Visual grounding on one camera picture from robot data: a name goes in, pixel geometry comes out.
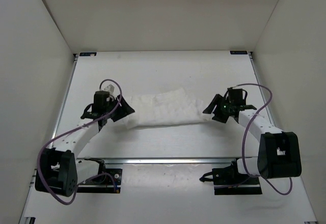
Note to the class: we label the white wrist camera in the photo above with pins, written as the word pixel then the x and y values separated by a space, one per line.
pixel 233 89
pixel 110 89

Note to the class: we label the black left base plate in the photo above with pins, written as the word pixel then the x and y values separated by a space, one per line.
pixel 104 184

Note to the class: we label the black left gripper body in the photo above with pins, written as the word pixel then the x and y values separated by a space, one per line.
pixel 111 106

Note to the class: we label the white pleated skirt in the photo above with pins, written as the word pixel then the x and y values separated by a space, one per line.
pixel 173 108

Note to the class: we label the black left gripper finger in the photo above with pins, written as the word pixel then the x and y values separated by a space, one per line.
pixel 126 108
pixel 119 114

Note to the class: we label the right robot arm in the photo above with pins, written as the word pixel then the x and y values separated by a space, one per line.
pixel 278 154

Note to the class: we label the left blue corner label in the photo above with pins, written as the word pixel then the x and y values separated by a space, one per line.
pixel 87 54

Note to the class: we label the blue corner label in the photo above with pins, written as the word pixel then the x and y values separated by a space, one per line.
pixel 87 54
pixel 238 52

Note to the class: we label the right blue corner label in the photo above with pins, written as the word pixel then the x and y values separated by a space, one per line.
pixel 238 52

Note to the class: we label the aluminium table edge rail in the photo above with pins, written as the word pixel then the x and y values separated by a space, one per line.
pixel 192 160

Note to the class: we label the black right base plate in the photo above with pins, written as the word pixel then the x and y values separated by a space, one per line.
pixel 227 181

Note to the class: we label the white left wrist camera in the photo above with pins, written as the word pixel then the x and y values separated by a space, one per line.
pixel 110 89

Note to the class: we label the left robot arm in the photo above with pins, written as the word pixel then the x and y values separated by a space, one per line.
pixel 58 168

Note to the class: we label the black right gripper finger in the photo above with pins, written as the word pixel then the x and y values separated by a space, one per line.
pixel 213 104
pixel 220 117

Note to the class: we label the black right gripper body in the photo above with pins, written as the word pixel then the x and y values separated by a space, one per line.
pixel 224 104

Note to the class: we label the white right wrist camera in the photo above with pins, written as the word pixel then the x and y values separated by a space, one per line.
pixel 233 89

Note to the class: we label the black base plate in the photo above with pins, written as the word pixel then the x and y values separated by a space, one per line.
pixel 227 181
pixel 104 184

